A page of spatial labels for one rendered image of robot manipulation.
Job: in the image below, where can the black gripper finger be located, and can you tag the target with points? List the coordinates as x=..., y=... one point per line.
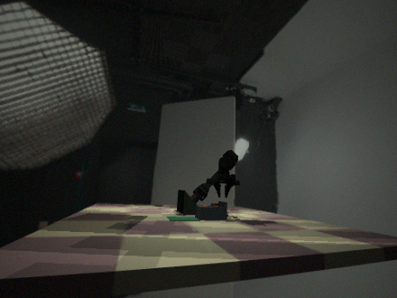
x=227, y=189
x=217, y=186

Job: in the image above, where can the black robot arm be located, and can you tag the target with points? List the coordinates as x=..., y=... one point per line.
x=226, y=162

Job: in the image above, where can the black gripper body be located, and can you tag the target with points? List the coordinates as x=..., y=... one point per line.
x=217, y=181

